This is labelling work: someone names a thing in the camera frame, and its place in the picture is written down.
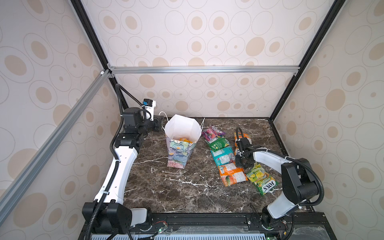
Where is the silver aluminium rail left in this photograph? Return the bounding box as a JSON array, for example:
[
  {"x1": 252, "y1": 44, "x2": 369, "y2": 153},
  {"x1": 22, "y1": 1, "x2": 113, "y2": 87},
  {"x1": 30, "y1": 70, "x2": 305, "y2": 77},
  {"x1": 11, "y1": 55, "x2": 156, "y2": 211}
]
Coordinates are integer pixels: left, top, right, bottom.
[{"x1": 1, "y1": 69, "x2": 112, "y2": 225}]

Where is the silver aluminium rail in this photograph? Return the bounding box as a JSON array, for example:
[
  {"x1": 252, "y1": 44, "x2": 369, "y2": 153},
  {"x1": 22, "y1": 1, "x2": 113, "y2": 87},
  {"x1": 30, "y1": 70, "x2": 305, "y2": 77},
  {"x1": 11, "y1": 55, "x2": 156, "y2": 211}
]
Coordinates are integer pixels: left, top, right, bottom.
[
  {"x1": 1, "y1": 69, "x2": 112, "y2": 225},
  {"x1": 111, "y1": 65, "x2": 300, "y2": 74}
]

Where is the silver aluminium rail back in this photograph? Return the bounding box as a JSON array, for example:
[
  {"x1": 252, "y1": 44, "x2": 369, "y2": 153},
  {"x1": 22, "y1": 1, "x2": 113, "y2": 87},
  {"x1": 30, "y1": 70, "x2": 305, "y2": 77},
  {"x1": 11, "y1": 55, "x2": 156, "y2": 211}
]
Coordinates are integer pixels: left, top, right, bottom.
[{"x1": 111, "y1": 65, "x2": 300, "y2": 74}]

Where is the black corner frame post left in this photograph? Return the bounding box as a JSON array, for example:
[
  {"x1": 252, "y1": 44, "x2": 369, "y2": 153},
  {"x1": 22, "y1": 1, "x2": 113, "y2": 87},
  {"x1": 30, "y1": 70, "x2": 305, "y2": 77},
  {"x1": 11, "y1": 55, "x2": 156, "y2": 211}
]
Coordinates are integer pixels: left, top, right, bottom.
[{"x1": 70, "y1": 0, "x2": 118, "y2": 91}]

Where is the black corner frame post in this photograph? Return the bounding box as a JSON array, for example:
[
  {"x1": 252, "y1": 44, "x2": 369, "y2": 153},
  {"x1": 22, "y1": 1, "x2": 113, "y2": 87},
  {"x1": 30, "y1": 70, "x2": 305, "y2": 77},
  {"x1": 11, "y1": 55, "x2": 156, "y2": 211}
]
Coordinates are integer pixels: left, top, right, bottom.
[
  {"x1": 269, "y1": 0, "x2": 346, "y2": 123},
  {"x1": 70, "y1": 0, "x2": 118, "y2": 91}
]

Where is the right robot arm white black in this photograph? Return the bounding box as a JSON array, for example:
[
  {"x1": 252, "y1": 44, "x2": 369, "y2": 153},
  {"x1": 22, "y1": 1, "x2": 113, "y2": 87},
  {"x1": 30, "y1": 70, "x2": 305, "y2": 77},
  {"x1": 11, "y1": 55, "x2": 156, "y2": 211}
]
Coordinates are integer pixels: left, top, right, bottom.
[{"x1": 235, "y1": 137, "x2": 325, "y2": 222}]

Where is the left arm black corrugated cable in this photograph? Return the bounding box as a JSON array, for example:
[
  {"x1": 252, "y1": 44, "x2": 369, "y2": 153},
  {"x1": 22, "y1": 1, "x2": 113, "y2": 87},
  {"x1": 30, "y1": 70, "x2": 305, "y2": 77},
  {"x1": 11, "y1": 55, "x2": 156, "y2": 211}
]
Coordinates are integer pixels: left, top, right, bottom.
[{"x1": 83, "y1": 83, "x2": 152, "y2": 240}]

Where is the teal snack bag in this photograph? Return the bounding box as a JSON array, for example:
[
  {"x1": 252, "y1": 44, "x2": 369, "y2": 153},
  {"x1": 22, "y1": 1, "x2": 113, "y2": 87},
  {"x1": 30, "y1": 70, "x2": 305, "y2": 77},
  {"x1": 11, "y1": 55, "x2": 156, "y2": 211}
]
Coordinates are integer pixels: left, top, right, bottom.
[{"x1": 211, "y1": 146, "x2": 235, "y2": 167}]

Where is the pink yellow Fox's fruits bag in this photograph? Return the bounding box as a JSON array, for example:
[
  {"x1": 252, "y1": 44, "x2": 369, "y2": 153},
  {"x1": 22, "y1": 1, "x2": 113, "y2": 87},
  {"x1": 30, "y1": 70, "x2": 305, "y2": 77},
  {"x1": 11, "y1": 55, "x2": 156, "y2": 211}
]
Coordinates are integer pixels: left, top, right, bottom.
[{"x1": 235, "y1": 147, "x2": 241, "y2": 156}]

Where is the black corner frame post right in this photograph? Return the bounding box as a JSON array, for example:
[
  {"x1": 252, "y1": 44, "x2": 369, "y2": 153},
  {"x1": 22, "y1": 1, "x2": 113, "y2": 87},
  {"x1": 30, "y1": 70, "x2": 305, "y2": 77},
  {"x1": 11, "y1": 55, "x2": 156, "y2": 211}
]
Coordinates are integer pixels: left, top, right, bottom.
[{"x1": 269, "y1": 0, "x2": 346, "y2": 123}]

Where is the orange mango snack bag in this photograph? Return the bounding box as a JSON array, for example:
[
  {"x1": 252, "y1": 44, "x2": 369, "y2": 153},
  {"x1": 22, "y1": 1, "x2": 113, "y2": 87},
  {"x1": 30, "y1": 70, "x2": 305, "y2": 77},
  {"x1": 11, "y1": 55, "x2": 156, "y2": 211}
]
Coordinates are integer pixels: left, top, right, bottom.
[{"x1": 218, "y1": 163, "x2": 248, "y2": 187}]

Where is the purple pink snack bag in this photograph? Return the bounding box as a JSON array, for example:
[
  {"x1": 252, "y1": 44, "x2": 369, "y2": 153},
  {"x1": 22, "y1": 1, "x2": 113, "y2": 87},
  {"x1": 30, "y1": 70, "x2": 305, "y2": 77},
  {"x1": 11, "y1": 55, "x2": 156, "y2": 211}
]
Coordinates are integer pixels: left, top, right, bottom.
[{"x1": 202, "y1": 126, "x2": 226, "y2": 143}]

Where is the green Fox's candy bag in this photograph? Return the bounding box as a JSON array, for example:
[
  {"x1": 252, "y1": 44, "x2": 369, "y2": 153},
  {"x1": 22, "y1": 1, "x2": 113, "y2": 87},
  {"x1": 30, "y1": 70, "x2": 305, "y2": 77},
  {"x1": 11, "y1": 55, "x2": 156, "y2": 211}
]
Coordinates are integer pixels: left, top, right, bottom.
[{"x1": 246, "y1": 163, "x2": 279, "y2": 196}]

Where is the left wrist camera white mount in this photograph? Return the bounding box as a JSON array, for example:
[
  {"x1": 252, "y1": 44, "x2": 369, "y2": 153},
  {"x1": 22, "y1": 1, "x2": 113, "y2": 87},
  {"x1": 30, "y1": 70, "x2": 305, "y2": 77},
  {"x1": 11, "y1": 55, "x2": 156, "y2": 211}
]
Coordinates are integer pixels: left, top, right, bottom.
[{"x1": 143, "y1": 99, "x2": 156, "y2": 121}]

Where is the floral paper bag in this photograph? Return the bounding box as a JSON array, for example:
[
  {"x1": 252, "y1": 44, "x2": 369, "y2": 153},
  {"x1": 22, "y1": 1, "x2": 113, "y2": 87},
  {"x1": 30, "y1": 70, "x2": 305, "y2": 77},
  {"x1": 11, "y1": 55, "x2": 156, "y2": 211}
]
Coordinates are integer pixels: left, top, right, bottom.
[{"x1": 163, "y1": 115, "x2": 205, "y2": 169}]

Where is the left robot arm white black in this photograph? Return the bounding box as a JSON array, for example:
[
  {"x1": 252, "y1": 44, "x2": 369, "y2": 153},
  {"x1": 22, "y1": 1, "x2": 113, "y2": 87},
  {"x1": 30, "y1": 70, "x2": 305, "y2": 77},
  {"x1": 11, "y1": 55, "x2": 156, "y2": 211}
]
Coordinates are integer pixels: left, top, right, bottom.
[{"x1": 82, "y1": 106, "x2": 163, "y2": 240}]

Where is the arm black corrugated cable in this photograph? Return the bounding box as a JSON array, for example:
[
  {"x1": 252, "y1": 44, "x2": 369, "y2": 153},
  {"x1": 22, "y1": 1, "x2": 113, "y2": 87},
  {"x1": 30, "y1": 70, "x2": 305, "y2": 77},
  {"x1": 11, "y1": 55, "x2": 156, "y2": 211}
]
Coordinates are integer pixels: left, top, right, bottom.
[
  {"x1": 83, "y1": 83, "x2": 152, "y2": 240},
  {"x1": 235, "y1": 127, "x2": 325, "y2": 208}
]

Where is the green spring tea snack bag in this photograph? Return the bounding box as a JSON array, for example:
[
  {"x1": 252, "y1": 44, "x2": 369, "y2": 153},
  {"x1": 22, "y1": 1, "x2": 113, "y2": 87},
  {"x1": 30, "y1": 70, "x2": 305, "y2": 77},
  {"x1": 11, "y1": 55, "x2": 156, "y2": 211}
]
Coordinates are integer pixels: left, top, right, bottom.
[{"x1": 208, "y1": 138, "x2": 230, "y2": 152}]

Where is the yellow mango gummy bag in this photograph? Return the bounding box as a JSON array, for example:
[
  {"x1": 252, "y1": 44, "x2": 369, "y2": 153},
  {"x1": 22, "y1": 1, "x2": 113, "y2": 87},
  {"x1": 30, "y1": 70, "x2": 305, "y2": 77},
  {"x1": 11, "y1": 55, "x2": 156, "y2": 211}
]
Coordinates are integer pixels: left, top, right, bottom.
[{"x1": 180, "y1": 138, "x2": 193, "y2": 144}]

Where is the orange snack bag at back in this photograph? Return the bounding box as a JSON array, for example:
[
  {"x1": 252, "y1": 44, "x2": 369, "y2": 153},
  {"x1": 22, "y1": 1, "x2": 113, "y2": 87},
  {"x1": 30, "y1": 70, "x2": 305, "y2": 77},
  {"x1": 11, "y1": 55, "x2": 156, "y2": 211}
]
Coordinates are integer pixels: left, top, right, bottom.
[{"x1": 234, "y1": 133, "x2": 252, "y2": 148}]

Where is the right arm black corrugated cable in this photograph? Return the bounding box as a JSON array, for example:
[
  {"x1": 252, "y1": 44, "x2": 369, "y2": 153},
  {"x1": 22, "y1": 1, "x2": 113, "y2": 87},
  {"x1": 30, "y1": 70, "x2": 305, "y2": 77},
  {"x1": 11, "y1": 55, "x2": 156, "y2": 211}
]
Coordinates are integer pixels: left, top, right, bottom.
[{"x1": 235, "y1": 127, "x2": 325, "y2": 208}]

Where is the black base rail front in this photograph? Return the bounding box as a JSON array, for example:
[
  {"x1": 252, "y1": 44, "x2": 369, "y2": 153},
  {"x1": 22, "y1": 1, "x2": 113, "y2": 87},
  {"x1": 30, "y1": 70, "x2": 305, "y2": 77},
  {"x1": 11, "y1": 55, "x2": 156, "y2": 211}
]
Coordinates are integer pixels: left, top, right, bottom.
[{"x1": 77, "y1": 211, "x2": 338, "y2": 240}]

